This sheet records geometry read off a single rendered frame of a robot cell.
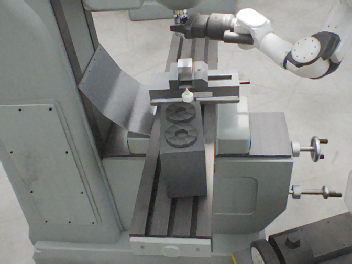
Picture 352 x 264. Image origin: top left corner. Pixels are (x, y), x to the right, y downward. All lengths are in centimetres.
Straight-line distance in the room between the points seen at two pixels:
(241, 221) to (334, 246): 51
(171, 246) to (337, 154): 179
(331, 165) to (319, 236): 114
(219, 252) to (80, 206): 69
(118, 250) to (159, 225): 89
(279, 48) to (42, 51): 74
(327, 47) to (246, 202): 89
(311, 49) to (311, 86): 216
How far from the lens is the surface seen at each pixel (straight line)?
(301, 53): 109
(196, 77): 140
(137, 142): 151
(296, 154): 168
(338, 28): 113
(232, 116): 156
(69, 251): 203
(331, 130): 284
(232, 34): 124
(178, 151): 99
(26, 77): 139
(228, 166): 155
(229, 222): 185
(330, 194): 172
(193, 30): 129
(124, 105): 153
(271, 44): 118
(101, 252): 197
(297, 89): 318
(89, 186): 167
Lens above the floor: 181
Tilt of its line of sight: 41 degrees down
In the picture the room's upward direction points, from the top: 7 degrees counter-clockwise
